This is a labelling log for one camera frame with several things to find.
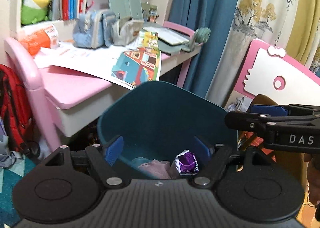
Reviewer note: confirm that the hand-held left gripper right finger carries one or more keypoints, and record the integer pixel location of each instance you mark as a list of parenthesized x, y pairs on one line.
[(203, 147)]

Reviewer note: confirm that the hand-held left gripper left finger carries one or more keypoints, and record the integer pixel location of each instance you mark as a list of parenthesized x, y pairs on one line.
[(113, 152)]

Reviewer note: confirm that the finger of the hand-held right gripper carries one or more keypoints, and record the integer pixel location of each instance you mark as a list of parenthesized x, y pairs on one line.
[(268, 110), (245, 121)]

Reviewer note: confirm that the purple foil wrapper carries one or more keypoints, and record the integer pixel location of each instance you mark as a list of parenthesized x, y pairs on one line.
[(187, 164)]

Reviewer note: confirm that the teal trash bin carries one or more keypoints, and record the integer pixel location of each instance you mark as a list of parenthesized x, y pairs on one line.
[(162, 118)]

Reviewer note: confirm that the person's right hand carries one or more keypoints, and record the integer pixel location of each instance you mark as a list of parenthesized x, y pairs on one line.
[(313, 180)]

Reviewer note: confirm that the pink white chair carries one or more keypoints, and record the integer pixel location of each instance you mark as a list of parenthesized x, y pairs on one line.
[(265, 68)]

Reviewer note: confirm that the pink crumpled tissue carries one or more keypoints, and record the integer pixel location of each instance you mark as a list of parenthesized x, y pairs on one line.
[(157, 168)]

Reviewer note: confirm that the pink desk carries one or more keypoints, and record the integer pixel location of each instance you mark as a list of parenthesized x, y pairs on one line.
[(75, 88)]

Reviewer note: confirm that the large colourful picture sheet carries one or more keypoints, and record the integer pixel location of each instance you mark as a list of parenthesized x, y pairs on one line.
[(135, 68)]

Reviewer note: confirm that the green dinosaur figure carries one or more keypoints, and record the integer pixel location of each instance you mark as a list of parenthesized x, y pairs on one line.
[(201, 35)]

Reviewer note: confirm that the grey green folder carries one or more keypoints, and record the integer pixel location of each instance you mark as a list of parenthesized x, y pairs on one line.
[(175, 48)]

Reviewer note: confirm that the tree print curtain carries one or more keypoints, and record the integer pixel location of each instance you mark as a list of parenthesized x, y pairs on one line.
[(265, 6)]

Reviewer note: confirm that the white printed paper sheet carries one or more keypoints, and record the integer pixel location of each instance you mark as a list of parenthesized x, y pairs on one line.
[(70, 54)]

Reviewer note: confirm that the teal patterned rug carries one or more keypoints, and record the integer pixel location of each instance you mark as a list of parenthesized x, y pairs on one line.
[(10, 188)]

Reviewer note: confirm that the blue curtain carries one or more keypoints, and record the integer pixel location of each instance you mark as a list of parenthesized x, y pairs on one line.
[(205, 18)]

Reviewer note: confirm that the red backpack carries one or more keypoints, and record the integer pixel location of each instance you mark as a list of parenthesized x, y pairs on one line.
[(13, 103)]

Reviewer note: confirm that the open white notebook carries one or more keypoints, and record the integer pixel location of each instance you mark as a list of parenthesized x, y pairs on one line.
[(170, 35)]

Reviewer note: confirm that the small colourful picture booklet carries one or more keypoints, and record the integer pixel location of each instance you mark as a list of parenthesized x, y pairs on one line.
[(148, 39)]

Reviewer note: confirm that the grey pencil case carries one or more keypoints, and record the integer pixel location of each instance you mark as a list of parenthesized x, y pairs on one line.
[(127, 30)]

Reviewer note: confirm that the blue pencil case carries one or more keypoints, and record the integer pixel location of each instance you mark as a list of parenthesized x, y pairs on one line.
[(91, 28)]

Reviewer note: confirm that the orange white packet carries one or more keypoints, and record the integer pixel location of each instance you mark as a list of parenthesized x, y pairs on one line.
[(37, 39)]

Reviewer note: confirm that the green tablet case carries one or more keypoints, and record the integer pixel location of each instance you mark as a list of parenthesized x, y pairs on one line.
[(125, 2)]

